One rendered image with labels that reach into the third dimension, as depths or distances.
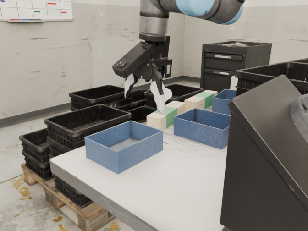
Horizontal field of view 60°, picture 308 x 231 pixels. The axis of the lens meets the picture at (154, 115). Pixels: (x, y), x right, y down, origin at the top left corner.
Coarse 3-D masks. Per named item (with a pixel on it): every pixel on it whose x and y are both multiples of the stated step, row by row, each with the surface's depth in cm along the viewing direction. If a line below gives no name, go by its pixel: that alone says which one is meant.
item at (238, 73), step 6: (258, 66) 109; (264, 66) 110; (240, 72) 97; (246, 72) 96; (246, 78) 96; (252, 78) 94; (258, 78) 92; (264, 78) 90; (270, 78) 89; (294, 84) 83; (300, 84) 82; (306, 84) 80; (306, 90) 81
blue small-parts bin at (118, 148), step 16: (112, 128) 89; (128, 128) 95; (144, 128) 92; (96, 144) 78; (112, 144) 91; (128, 144) 92; (144, 144) 81; (160, 144) 87; (96, 160) 80; (112, 160) 75; (128, 160) 77
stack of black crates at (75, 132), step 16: (80, 112) 164; (96, 112) 173; (112, 112) 168; (128, 112) 159; (48, 128) 149; (64, 128) 135; (80, 128) 163; (96, 128) 140; (64, 144) 139; (80, 144) 135; (64, 192) 155; (80, 192) 141
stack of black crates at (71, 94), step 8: (96, 88) 219; (104, 88) 225; (112, 88) 226; (120, 88) 219; (72, 96) 198; (80, 96) 193; (88, 96) 215; (96, 96) 221; (104, 96) 227; (112, 96) 196; (120, 96) 202; (128, 96) 209; (72, 104) 203; (80, 104) 194; (88, 104) 189; (96, 104) 188; (104, 104) 194; (112, 104) 199; (120, 104) 205; (128, 104) 211
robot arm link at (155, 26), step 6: (144, 18) 65; (150, 18) 64; (156, 18) 64; (162, 18) 65; (168, 18) 67; (144, 24) 66; (150, 24) 65; (156, 24) 65; (162, 24) 66; (168, 24) 68; (138, 30) 68; (144, 30) 66; (150, 30) 66; (156, 30) 66; (162, 30) 66
